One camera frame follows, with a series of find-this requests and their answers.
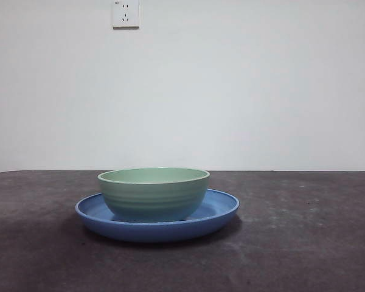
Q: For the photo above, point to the white wall socket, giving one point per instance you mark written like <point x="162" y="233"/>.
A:
<point x="126" y="15"/>

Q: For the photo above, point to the blue plate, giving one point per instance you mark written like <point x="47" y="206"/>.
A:
<point x="158" y="232"/>

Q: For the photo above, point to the green bowl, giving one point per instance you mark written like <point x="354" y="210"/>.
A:
<point x="153" y="197"/>

